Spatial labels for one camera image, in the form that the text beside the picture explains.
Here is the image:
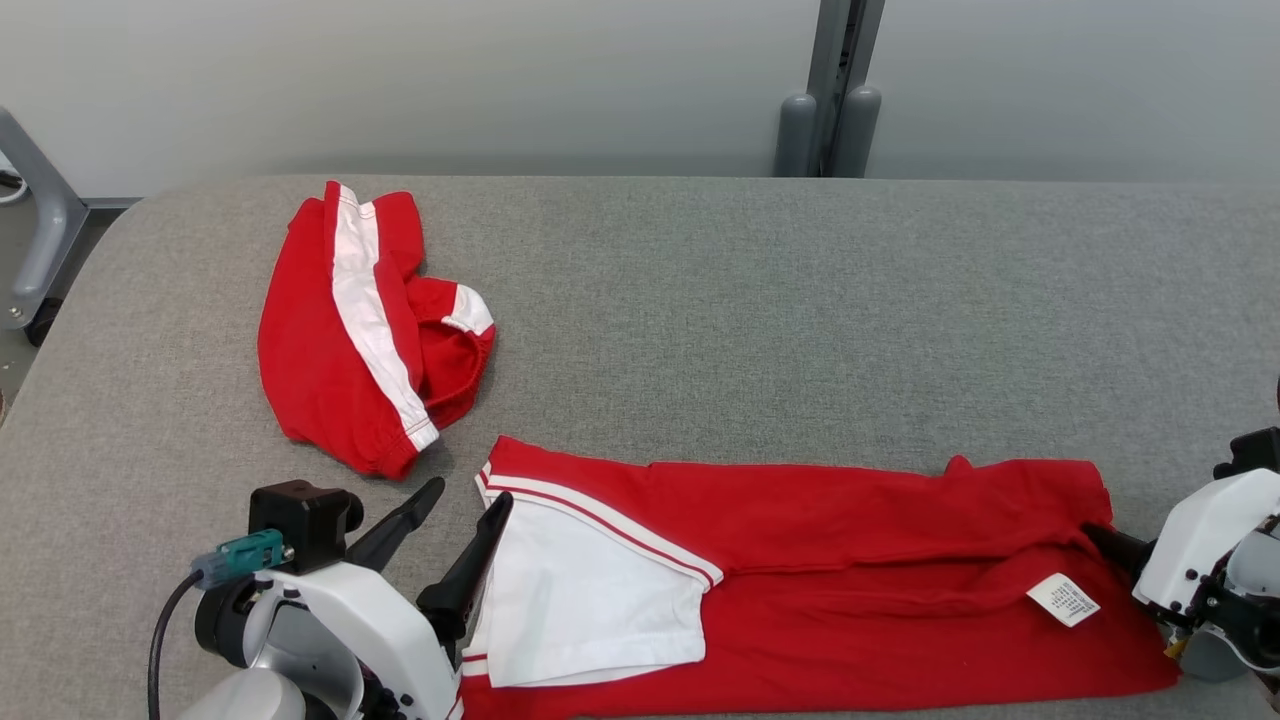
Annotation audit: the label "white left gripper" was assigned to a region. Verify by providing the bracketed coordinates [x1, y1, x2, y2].
[262, 477, 514, 720]

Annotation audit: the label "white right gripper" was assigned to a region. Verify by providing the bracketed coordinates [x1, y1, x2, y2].
[1083, 468, 1280, 683]

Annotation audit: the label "red shorts with white stripe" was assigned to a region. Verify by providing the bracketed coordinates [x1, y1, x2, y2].
[257, 181, 497, 481]

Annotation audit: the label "red jersey with white panels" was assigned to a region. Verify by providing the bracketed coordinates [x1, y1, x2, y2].
[460, 435, 1181, 720]

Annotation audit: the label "black cart caster wheel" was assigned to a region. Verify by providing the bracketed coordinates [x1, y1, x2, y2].
[25, 297, 63, 348]

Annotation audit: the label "teal camera cable connector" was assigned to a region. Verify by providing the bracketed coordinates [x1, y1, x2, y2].
[190, 530, 296, 591]

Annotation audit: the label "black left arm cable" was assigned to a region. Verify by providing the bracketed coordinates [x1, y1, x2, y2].
[148, 570, 206, 720]

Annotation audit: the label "grey cylindrical post foot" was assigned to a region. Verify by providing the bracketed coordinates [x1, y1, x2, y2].
[775, 93, 819, 178]
[830, 85, 883, 179]

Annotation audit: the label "grey metal cart frame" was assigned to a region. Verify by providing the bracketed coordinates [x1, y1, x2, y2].
[0, 105, 91, 331]

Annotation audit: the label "grey metal partition post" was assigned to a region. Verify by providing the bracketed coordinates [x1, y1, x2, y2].
[815, 0, 886, 178]

